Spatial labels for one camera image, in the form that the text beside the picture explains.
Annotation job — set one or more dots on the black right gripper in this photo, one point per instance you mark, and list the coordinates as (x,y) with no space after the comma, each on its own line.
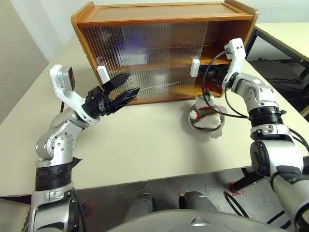
(217,75)

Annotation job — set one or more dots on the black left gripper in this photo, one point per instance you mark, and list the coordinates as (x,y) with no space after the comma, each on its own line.
(96,101)

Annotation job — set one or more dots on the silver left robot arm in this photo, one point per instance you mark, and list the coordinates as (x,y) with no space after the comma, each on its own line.
(58,142)

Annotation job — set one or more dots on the white plush toy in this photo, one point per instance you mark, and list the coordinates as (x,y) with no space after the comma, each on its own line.
(205,120)

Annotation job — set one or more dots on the wooden cabinet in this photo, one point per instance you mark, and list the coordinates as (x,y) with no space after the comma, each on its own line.
(157,14)

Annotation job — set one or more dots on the white bottle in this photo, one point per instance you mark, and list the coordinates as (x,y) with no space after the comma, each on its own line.
(159,83)

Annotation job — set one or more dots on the ribbed clear sliding door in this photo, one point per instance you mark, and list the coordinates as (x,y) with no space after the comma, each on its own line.
(101,48)
(188,41)

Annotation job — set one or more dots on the metal bowl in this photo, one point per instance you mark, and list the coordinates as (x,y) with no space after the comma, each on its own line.
(217,133)

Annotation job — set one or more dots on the black table foot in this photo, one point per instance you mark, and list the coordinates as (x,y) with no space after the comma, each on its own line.
(248,180)

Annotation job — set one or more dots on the grey rounded robot leg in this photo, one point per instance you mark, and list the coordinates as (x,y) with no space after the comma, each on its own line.
(141,205)
(196,200)

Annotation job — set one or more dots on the red floor tape mark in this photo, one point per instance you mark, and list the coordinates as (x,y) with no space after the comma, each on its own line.
(237,193)

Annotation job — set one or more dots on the silver robot torso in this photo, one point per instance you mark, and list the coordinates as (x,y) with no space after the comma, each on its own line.
(193,222)

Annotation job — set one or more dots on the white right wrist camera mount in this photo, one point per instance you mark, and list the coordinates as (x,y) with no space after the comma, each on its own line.
(235,60)

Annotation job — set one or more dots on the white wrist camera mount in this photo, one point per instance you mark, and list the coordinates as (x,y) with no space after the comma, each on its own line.
(67,99)
(235,60)

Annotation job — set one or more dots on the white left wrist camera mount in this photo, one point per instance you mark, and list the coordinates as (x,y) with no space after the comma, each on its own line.
(67,99)

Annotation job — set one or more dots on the black table frame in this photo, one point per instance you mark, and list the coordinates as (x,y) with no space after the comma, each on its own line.
(277,43)

